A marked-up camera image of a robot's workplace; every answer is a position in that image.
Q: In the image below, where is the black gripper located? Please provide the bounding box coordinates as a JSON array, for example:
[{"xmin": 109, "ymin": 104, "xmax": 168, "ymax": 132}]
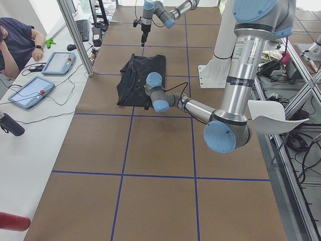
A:
[
  {"xmin": 141, "ymin": 24, "xmax": 150, "ymax": 47},
  {"xmin": 144, "ymin": 99, "xmax": 153, "ymax": 110}
]

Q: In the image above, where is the black graphic t-shirt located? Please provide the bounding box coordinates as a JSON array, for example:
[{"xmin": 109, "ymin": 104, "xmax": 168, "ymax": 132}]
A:
[{"xmin": 117, "ymin": 54, "xmax": 166, "ymax": 107}]

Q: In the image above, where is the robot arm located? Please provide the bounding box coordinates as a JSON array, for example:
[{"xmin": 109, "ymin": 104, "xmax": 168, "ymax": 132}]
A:
[
  {"xmin": 136, "ymin": 0, "xmax": 199, "ymax": 47},
  {"xmin": 145, "ymin": 1, "xmax": 296, "ymax": 153}
]

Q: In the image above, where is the black power adapter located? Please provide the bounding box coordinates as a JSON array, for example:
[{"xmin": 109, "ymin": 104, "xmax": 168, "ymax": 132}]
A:
[{"xmin": 91, "ymin": 27, "xmax": 102, "ymax": 47}]

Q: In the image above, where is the black keyboard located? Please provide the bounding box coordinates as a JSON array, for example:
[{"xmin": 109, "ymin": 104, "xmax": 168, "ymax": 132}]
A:
[{"xmin": 75, "ymin": 20, "xmax": 89, "ymax": 42}]

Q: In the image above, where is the black computer mouse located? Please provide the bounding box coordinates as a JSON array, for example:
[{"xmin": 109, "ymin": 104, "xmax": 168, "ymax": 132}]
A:
[{"xmin": 67, "ymin": 44, "xmax": 76, "ymax": 51}]

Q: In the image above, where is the blue teach pendant far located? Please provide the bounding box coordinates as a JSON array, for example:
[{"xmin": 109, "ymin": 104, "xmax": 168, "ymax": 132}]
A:
[{"xmin": 41, "ymin": 52, "xmax": 75, "ymax": 75}]

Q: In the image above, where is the blue teach pendant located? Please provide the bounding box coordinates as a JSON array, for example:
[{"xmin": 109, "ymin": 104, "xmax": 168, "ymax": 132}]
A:
[
  {"xmin": 41, "ymin": 52, "xmax": 75, "ymax": 75},
  {"xmin": 8, "ymin": 76, "xmax": 56, "ymax": 109}
]

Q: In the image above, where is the green plastic tool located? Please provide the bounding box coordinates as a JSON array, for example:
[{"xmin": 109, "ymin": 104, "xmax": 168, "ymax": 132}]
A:
[{"xmin": 45, "ymin": 38, "xmax": 56, "ymax": 49}]

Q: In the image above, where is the blue teach pendant near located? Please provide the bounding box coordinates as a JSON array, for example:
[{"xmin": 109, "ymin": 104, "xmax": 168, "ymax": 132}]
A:
[{"xmin": 8, "ymin": 76, "xmax": 56, "ymax": 109}]

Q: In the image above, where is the white plastic chair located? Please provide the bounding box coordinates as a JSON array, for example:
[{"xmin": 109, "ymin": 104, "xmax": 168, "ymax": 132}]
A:
[{"xmin": 248, "ymin": 100, "xmax": 309, "ymax": 135}]

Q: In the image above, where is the seated person in navy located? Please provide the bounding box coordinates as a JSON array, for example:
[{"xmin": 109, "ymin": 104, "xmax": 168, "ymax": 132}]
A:
[{"xmin": 1, "ymin": 17, "xmax": 46, "ymax": 79}]

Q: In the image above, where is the black water bottle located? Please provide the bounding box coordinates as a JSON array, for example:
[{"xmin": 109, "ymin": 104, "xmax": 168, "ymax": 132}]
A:
[{"xmin": 1, "ymin": 112, "xmax": 25, "ymax": 136}]

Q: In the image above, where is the red cylinder object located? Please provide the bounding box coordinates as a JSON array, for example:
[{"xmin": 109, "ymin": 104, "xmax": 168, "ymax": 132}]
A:
[{"xmin": 1, "ymin": 212, "xmax": 31, "ymax": 231}]

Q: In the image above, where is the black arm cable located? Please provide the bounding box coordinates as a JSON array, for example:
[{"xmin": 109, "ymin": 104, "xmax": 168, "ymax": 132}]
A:
[
  {"xmin": 136, "ymin": 77, "xmax": 189, "ymax": 106},
  {"xmin": 134, "ymin": 0, "xmax": 168, "ymax": 28}
]

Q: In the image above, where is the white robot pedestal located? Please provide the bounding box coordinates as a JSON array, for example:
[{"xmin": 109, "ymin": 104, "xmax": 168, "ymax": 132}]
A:
[{"xmin": 198, "ymin": 0, "xmax": 236, "ymax": 88}]

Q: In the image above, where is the aluminium frame post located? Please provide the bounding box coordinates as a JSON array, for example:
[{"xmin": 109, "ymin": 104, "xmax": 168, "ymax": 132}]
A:
[{"xmin": 57, "ymin": 0, "xmax": 93, "ymax": 77}]

